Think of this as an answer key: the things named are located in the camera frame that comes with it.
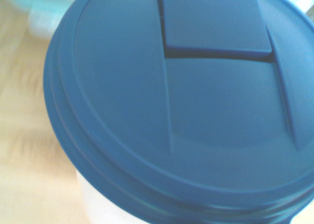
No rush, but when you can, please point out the light blue plastic object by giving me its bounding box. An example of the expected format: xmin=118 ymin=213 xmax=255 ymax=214
xmin=0 ymin=0 xmax=81 ymax=41

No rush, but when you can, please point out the blue plastic lid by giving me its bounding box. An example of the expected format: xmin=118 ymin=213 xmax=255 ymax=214
xmin=43 ymin=0 xmax=314 ymax=224

